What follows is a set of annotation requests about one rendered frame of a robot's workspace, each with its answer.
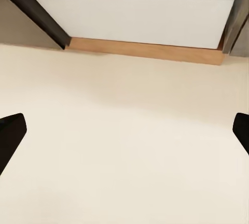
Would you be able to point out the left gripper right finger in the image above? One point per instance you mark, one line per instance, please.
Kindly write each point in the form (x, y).
(241, 129)

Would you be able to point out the cabinet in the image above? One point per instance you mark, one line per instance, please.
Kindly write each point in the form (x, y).
(25, 22)
(238, 13)

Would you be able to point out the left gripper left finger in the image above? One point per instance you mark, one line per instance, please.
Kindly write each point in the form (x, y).
(12, 130)

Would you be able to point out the fridge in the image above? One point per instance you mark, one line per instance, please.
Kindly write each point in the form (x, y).
(186, 23)

